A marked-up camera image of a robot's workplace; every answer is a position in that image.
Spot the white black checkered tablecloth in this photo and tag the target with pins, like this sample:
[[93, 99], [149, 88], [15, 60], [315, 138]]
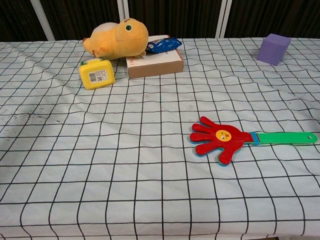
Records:
[[140, 155]]

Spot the white flat cardboard box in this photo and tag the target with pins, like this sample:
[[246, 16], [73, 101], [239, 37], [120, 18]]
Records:
[[155, 65]]

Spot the blue snack packet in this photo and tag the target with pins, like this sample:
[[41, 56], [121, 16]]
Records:
[[162, 45]]

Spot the yellow plastic box with label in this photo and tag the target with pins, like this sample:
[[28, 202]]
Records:
[[97, 75]]

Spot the yellow plush duck toy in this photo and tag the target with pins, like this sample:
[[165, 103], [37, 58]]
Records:
[[117, 37]]

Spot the purple foam cube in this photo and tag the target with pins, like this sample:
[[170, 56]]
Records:
[[272, 48]]

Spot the white metal frame post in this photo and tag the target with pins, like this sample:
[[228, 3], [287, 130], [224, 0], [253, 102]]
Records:
[[42, 20], [123, 10], [223, 17]]

